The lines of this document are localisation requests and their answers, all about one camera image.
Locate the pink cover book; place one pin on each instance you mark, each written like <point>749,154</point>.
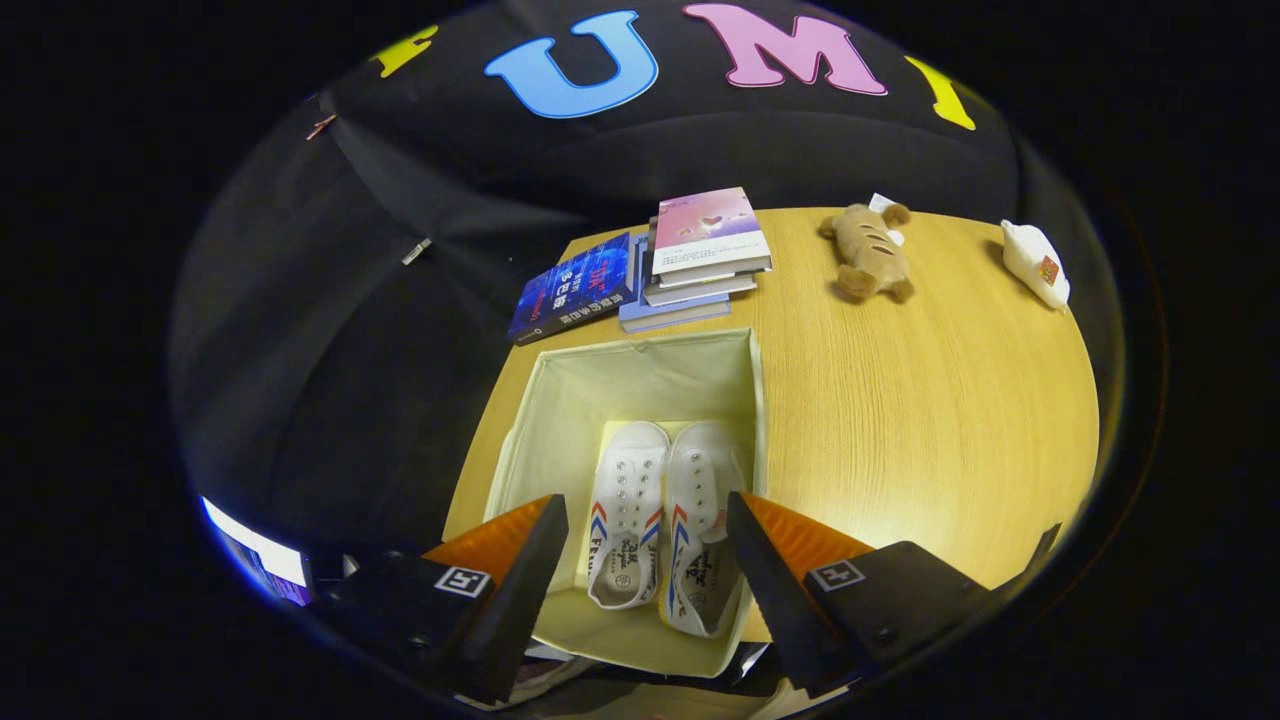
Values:
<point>710,230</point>

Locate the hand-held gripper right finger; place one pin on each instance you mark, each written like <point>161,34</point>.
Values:
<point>775,610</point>

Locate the white book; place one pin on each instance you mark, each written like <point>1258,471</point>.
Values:
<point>700,290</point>

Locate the pale blue book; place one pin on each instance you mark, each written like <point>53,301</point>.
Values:
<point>670,315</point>

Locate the brown bread plush toy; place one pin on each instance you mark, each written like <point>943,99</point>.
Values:
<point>868,255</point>

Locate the small silver clip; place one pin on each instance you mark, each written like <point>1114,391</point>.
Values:
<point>417,250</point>

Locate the white packet with red label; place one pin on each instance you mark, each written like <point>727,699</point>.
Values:
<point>1030,262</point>

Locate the cream fabric storage box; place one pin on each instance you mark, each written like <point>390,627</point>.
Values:
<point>640,385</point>

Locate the dark blue book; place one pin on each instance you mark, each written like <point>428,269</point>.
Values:
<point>575,290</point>

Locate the lit computer screen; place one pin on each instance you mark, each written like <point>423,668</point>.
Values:
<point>255,550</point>

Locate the wooden clothes peg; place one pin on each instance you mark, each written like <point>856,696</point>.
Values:
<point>320,127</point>

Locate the black backdrop cloth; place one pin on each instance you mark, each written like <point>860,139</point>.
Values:
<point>350,350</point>

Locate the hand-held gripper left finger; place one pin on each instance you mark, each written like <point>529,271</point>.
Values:
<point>515,610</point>

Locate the white canvas shoe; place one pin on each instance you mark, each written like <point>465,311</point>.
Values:
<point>700,490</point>
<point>628,480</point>

